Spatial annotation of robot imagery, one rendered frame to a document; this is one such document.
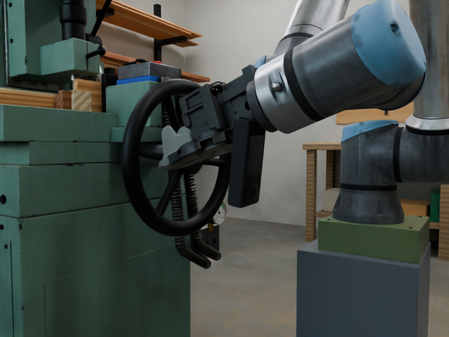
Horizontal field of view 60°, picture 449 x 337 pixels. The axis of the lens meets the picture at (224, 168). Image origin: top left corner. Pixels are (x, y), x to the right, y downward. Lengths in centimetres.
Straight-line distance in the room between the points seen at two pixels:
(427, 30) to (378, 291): 62
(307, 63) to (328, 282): 76
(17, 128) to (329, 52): 52
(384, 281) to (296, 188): 317
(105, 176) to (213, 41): 407
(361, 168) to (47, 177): 76
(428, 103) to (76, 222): 82
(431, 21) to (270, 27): 353
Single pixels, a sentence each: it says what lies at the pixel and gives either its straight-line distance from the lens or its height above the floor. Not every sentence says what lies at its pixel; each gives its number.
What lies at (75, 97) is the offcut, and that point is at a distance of 82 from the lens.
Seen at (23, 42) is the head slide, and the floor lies 107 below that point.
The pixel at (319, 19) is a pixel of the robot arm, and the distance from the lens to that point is 67.
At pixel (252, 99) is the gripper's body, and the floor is 89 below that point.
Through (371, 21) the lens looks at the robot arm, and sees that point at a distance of 42.
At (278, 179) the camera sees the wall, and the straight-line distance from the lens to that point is 424.
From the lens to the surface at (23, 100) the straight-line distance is 92.
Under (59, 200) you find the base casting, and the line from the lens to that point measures 77.
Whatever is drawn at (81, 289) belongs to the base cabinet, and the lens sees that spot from 83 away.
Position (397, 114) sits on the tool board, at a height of 112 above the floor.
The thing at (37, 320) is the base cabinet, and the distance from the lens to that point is 80.
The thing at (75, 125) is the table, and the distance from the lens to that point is 79.
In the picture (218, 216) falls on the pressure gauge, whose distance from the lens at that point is 102.
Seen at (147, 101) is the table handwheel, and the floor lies 90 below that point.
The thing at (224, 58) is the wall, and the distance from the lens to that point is 467.
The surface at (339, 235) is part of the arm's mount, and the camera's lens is 109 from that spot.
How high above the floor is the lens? 83
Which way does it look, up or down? 3 degrees down
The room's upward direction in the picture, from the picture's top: straight up
